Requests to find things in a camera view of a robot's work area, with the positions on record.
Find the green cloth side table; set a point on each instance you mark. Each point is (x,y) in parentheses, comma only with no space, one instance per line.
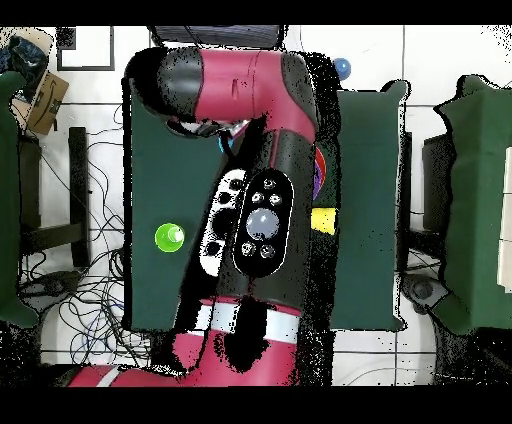
(480,180)
(8,200)

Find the ribbed yellow cup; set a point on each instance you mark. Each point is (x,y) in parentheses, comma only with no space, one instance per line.
(324,220)

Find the black stand frame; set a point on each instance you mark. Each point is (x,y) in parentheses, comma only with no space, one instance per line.
(436,180)
(78,180)

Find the dark green table cloth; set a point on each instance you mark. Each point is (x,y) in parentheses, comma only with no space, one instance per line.
(368,200)

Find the black square frame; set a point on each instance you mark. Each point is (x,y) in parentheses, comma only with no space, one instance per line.
(86,68)

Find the dark folding chair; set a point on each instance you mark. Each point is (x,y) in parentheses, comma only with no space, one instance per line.
(220,35)

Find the light blue small bowl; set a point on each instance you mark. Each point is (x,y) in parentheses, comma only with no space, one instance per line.
(221,146)

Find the brown cardboard box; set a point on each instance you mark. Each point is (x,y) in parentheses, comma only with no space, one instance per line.
(48,104)

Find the purple bowl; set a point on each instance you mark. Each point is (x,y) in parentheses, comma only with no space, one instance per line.
(317,182)

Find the wide orange bowl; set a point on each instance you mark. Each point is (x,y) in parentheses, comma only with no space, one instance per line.
(321,164)

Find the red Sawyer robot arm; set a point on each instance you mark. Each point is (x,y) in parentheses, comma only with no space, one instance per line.
(240,84)

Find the black bag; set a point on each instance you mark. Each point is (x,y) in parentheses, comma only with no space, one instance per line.
(28,56)

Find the dark blue small bowl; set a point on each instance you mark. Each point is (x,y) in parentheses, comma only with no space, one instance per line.
(344,68)

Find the ribbed green cup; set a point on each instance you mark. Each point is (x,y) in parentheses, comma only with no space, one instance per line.
(164,240)

